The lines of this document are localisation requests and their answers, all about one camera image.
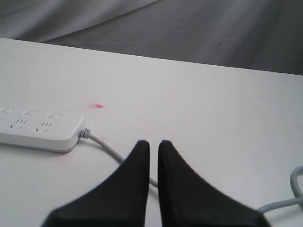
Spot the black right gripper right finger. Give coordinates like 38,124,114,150
158,140,270,227

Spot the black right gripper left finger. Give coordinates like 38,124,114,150
42,140,150,227

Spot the white five-outlet power strip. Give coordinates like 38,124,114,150
0,106,86,153

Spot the grey backdrop cloth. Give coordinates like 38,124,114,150
0,0,303,75

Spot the grey power cable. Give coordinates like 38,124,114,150
79,128,303,216

